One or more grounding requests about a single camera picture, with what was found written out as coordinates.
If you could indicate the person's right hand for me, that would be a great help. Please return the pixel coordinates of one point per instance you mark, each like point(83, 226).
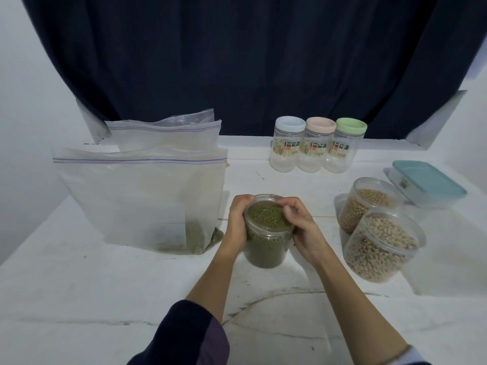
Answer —
point(310, 235)

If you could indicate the person's left hand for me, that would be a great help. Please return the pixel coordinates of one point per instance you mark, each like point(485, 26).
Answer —
point(232, 232)

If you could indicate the pile of green beans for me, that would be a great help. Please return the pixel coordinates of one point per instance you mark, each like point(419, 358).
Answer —
point(268, 216)

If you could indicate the pile of yellow soybeans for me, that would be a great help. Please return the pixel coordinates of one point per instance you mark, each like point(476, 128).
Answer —
point(361, 209)

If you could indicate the transparent jar pink lid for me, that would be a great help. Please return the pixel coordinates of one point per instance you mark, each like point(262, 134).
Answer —
point(318, 144)

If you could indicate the transparent jar blue lid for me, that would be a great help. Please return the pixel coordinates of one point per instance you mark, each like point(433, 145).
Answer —
point(287, 144)

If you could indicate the transparent jar green lid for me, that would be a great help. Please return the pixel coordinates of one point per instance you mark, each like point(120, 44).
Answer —
point(346, 144)

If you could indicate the clear bag with green beans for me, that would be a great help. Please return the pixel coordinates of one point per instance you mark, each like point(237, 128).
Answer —
point(129, 197)

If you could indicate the zip bag of grains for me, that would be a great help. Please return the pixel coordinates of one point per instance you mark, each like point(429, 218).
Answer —
point(152, 137)

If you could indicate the person's left forearm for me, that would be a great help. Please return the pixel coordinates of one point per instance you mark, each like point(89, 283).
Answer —
point(209, 289)

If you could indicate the person's right forearm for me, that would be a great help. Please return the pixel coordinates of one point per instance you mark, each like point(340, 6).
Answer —
point(354, 308)

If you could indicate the teal lidded plastic container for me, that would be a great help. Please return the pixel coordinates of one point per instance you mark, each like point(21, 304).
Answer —
point(428, 182)

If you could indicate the dark navy curtain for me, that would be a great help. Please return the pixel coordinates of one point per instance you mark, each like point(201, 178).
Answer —
point(251, 49)

